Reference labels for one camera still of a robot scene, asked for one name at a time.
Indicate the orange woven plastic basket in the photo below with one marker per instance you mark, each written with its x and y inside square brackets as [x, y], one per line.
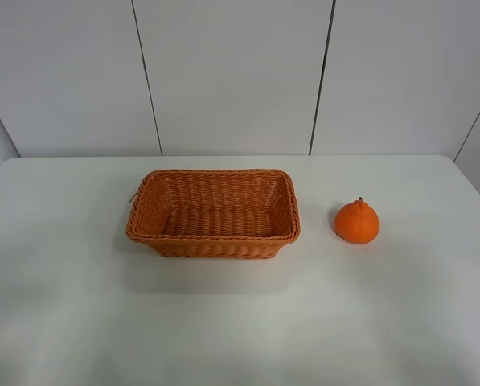
[243, 214]

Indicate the orange with knobbed top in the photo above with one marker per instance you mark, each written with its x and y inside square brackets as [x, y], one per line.
[357, 222]

